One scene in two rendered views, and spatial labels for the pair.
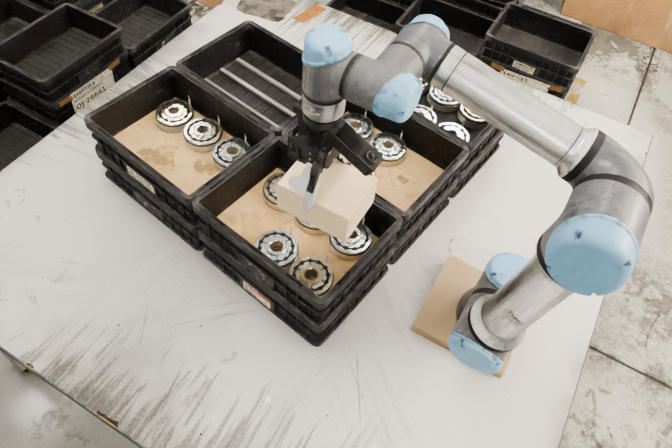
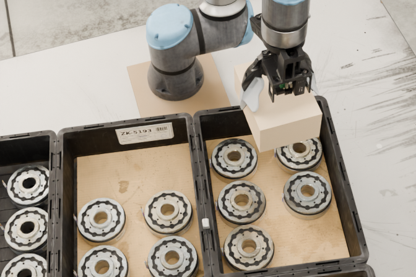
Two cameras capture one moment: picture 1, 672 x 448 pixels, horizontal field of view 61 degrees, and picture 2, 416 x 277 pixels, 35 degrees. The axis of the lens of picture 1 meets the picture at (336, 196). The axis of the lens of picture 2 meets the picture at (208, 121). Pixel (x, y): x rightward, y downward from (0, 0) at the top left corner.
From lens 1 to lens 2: 140 cm
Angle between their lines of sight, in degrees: 65
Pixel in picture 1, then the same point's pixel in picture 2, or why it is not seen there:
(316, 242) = (262, 184)
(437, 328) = (218, 96)
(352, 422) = (330, 95)
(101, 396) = not seen: outside the picture
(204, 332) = (397, 227)
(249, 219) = (303, 250)
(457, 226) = not seen: hidden behind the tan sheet
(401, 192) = (140, 175)
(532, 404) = not seen: hidden behind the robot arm
